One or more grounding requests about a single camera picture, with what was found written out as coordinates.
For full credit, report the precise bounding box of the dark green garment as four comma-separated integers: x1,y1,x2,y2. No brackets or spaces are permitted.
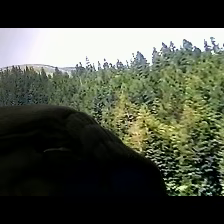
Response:
0,104,168,197

